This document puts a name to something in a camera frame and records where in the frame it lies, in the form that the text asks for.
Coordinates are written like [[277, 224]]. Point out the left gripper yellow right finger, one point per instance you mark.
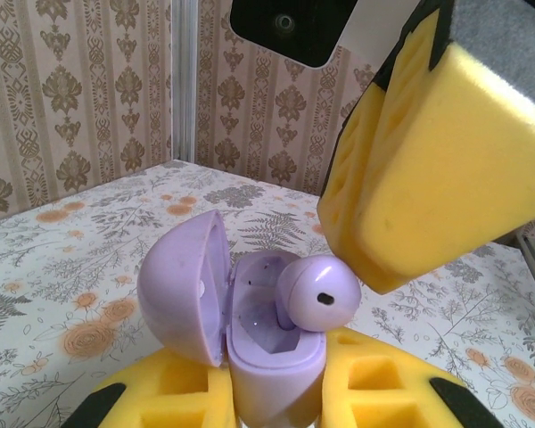
[[410, 388]]

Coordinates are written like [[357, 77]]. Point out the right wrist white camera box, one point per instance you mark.
[[290, 31]]

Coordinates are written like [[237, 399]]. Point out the aluminium corner post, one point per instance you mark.
[[185, 80]]

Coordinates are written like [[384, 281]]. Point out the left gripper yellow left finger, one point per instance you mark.
[[151, 379]]

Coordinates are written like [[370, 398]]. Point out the purple earbud charging case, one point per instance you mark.
[[272, 383]]

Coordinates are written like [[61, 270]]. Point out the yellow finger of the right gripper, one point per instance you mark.
[[450, 178]]

